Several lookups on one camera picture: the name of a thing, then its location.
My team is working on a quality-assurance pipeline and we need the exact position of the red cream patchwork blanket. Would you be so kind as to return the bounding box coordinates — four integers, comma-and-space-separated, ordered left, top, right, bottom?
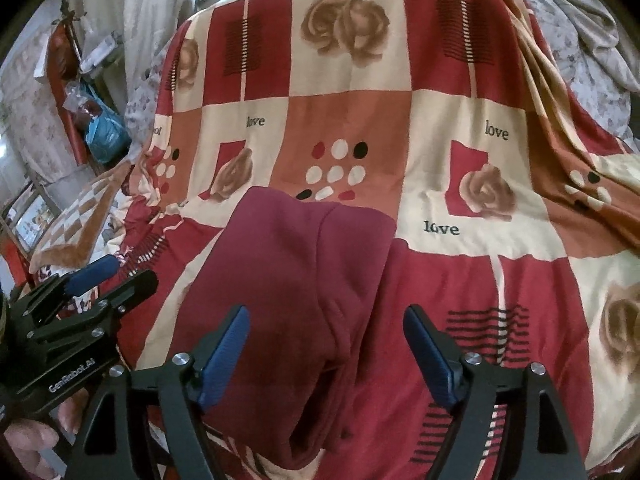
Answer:
114, 0, 639, 479

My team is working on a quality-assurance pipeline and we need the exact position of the maroon long-sleeve sweater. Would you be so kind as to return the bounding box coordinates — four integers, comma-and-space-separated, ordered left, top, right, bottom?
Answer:
171, 188, 396, 469

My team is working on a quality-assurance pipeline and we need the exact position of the grey floral quilt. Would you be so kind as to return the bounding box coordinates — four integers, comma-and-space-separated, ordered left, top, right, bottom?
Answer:
526, 0, 639, 152

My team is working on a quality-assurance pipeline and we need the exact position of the person's left hand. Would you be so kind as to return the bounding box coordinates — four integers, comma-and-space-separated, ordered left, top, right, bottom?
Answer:
3, 389, 89, 479

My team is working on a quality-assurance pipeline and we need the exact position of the blue plastic bag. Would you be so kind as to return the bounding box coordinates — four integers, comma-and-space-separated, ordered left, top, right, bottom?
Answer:
85, 86, 131, 166

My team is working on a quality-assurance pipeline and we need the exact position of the brown white checkered blanket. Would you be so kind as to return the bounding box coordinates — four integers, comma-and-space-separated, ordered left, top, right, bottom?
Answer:
28, 160, 134, 274

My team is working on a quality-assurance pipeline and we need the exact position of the red wooden chair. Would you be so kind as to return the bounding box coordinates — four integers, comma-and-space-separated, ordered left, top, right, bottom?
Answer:
46, 0, 89, 166

